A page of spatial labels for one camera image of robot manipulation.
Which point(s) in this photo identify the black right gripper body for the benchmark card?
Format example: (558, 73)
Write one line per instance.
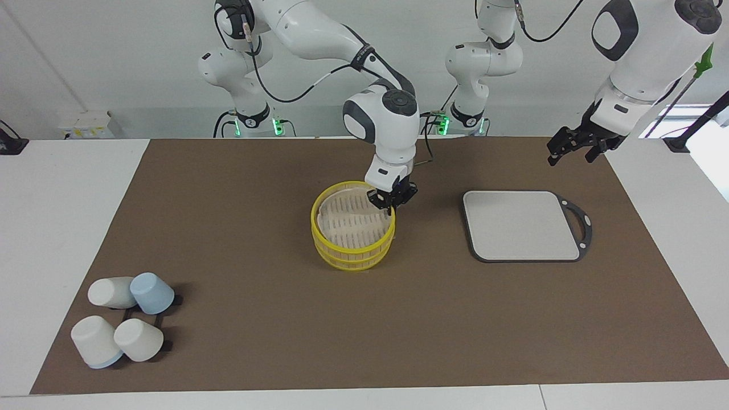
(396, 193)

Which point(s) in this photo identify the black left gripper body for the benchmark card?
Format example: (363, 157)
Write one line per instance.
(601, 128)

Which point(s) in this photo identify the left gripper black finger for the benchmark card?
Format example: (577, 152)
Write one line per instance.
(606, 144)
(566, 141)

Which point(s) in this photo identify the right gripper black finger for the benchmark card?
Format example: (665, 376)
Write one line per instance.
(379, 199)
(408, 192)

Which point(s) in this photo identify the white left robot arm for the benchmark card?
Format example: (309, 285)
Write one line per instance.
(649, 57)

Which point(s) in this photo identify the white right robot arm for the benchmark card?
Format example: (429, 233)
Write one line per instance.
(319, 34)

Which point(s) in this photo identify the yellow bamboo steamer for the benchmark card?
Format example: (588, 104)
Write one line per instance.
(353, 250)

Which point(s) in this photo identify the thin grey rod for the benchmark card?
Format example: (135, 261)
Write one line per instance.
(675, 102)

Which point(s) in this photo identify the grey cutting board black rim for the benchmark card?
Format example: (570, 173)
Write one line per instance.
(512, 228)

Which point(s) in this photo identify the green clamp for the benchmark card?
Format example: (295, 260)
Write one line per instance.
(705, 57)

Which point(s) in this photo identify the brown table mat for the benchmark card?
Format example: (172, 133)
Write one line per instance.
(285, 319)

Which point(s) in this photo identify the light blue cup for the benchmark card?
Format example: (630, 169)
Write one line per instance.
(152, 293)

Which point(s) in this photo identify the plain white cup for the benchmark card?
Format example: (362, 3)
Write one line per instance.
(138, 340)

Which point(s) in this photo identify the white cup lying sideways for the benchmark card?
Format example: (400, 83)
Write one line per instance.
(108, 292)

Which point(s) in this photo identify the white box with labels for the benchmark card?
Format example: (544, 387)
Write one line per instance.
(85, 125)

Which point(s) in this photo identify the white cup with blue rim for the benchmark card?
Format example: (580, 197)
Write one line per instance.
(94, 340)

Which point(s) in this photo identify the black table clamp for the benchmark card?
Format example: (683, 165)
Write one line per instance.
(11, 145)

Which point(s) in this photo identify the black camera stand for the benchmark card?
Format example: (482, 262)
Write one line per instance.
(678, 143)

